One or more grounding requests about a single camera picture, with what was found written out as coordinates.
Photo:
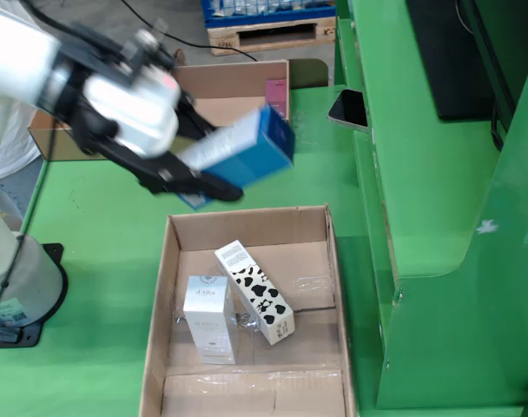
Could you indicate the wooden pallet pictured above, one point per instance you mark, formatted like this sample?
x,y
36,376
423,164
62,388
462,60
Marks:
x,y
268,41

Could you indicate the black monitor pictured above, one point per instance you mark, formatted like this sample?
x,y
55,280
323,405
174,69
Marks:
x,y
455,65

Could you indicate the blue white Enough carton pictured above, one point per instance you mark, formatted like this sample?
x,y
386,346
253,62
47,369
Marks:
x,y
251,156

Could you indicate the cow print carton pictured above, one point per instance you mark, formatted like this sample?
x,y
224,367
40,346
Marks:
x,y
257,291

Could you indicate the small pink carton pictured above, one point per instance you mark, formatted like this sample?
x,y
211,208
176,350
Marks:
x,y
275,93

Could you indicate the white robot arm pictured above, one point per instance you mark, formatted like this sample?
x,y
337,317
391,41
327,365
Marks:
x,y
12,56

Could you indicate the black smartphone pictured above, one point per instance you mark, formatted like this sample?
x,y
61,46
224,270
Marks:
x,y
348,108

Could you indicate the shallow cardboard tray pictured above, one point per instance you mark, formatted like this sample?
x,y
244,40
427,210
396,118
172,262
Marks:
x,y
298,347

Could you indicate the green metal workstation stand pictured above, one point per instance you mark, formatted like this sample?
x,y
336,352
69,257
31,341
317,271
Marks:
x,y
442,217

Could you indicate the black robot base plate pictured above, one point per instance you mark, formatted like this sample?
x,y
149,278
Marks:
x,y
51,256

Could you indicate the white silver cosmetic carton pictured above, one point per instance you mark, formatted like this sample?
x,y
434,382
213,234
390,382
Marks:
x,y
207,313

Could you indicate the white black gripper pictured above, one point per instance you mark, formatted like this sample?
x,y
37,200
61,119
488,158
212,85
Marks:
x,y
133,113

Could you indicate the brown cardboard box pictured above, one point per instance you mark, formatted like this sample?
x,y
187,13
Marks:
x,y
233,82
51,143

